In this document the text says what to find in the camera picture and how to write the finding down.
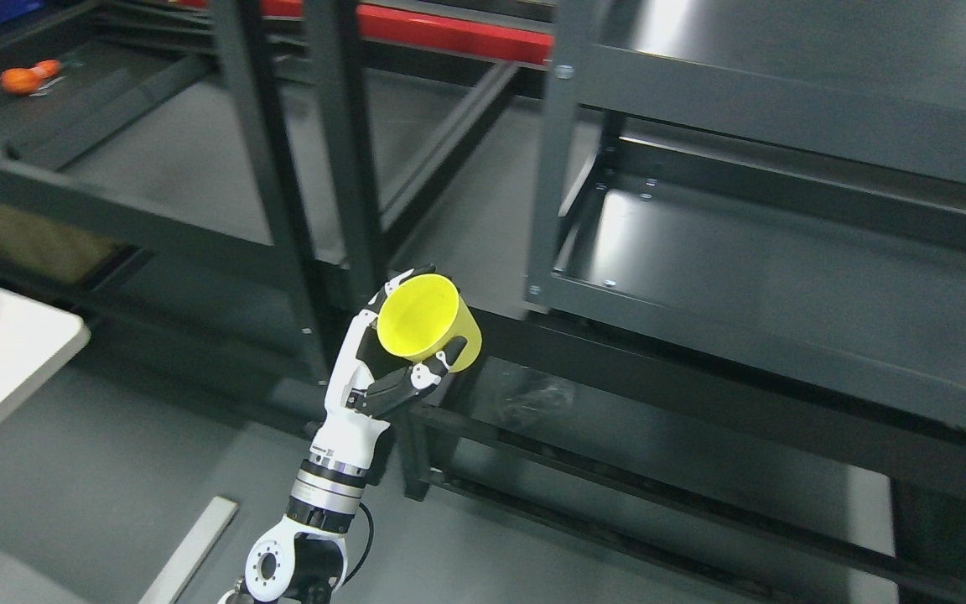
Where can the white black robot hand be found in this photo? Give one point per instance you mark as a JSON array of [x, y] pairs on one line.
[[368, 383]]

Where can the yellow plastic cup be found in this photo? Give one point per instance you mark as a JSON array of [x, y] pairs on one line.
[[424, 314]]

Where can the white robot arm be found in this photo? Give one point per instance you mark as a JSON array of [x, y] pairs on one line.
[[302, 557]]

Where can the dark metal shelf rack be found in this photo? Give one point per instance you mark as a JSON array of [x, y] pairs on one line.
[[720, 269], [225, 187]]

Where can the dark metal right shelf rack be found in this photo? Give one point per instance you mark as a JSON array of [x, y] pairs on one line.
[[720, 269]]

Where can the orange toy on shelf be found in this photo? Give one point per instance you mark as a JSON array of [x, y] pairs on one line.
[[30, 80]]

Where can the red metal beam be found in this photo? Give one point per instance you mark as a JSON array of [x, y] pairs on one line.
[[457, 34]]

